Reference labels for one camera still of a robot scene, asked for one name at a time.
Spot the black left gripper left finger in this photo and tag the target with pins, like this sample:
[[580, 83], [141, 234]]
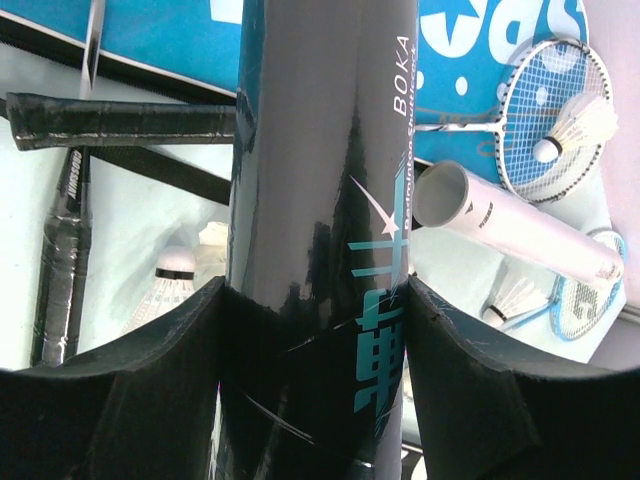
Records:
[[139, 407]]

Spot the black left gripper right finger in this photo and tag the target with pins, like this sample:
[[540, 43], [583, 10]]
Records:
[[491, 407]]

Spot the feather shuttlecock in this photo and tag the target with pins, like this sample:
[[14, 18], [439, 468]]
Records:
[[211, 252]]

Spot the black shuttlecock tube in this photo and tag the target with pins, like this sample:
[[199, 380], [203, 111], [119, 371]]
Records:
[[315, 298]]

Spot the plastic shuttlecock front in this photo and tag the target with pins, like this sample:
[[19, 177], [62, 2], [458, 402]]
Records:
[[173, 283]]

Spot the blue racket far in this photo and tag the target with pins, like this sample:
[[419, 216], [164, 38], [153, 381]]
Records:
[[574, 309]]

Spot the white racket black grip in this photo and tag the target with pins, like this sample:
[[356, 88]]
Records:
[[67, 237]]

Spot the white shuttlecock tube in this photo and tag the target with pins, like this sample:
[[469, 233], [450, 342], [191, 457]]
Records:
[[447, 196]]

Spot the white racket on blue bag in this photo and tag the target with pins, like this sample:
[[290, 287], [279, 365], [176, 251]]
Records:
[[545, 77]]

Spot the blue racket cover bag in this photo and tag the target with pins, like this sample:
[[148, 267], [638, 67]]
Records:
[[309, 72]]

